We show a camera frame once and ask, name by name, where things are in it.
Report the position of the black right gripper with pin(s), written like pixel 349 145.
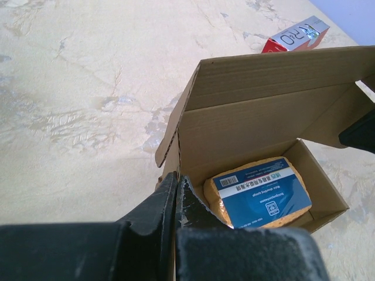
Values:
pixel 361 134

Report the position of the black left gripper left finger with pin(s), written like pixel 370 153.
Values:
pixel 138 246

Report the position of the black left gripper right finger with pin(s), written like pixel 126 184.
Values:
pixel 207 249

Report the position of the orange sponge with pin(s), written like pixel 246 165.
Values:
pixel 268 193

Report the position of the brown cardboard paper box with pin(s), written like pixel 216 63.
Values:
pixel 242 109

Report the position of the red silver toothpaste box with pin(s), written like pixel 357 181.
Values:
pixel 305 35

